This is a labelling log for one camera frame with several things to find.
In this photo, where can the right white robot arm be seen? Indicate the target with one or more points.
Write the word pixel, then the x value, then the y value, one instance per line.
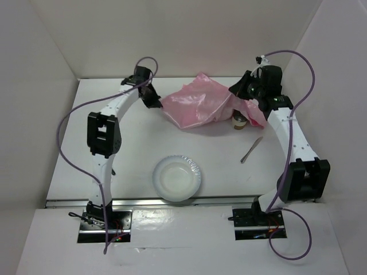
pixel 305 173

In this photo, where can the white ceramic bowl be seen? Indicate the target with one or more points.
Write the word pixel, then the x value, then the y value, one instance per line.
pixel 176 178

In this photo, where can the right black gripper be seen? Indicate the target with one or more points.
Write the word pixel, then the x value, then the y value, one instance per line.
pixel 239 88

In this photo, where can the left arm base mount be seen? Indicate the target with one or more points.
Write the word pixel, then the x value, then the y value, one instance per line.
pixel 92 230

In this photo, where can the aluminium right side rail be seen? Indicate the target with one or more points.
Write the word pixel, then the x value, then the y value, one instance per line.
pixel 295 146

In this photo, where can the aluminium front rail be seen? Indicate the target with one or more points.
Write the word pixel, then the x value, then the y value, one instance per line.
pixel 158 203

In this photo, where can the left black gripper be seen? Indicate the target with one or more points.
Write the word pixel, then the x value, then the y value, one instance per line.
pixel 153 102

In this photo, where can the pink satin cloth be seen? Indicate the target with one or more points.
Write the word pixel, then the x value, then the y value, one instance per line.
pixel 203 101

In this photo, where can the silver table knife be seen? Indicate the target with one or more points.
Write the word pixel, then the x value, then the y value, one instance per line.
pixel 257 141

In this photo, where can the brown paper cup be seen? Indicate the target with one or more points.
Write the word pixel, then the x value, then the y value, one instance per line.
pixel 239 121

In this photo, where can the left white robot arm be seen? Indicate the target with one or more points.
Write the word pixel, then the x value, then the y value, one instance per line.
pixel 104 137

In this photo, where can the aluminium rail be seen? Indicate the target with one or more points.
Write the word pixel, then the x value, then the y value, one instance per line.
pixel 158 203
pixel 295 146

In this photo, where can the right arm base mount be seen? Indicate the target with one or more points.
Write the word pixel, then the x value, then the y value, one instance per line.
pixel 251 226

